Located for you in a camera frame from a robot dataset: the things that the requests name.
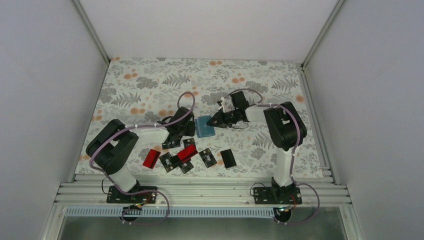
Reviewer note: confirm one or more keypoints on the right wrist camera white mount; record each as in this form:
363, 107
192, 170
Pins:
225, 105

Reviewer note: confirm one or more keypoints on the black card lower left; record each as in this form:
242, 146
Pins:
170, 162

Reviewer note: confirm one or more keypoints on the black vip card upper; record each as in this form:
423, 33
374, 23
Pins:
170, 145

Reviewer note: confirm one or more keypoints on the aluminium rail base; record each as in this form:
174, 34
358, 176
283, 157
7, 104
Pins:
195, 191

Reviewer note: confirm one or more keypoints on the black card far right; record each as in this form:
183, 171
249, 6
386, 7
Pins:
228, 158

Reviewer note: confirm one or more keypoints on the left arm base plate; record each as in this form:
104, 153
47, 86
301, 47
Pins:
114, 196

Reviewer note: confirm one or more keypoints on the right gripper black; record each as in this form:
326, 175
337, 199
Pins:
221, 120

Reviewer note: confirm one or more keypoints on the small black card bottom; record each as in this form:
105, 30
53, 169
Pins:
186, 167

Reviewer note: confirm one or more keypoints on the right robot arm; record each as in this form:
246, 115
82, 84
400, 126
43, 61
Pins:
286, 130

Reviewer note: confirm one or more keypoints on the teal leather card holder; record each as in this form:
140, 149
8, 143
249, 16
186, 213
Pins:
202, 129

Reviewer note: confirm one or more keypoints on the red black card centre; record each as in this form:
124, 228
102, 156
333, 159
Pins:
187, 153

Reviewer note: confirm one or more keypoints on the small black card middle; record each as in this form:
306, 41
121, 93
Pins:
207, 157

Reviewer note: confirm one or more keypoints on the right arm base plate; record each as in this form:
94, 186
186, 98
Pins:
277, 196

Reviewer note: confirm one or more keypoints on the red card far left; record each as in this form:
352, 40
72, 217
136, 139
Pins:
151, 158

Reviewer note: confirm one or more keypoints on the floral table mat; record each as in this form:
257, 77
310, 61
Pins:
139, 90

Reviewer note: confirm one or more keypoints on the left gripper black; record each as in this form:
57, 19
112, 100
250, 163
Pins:
190, 132

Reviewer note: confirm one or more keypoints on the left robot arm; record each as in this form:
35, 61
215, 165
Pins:
111, 148

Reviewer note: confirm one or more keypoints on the small black card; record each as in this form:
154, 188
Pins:
207, 157
188, 142
186, 167

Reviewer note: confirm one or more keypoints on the small black card top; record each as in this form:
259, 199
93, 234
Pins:
188, 142

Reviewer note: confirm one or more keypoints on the perforated cable duct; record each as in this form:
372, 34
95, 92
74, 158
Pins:
175, 212

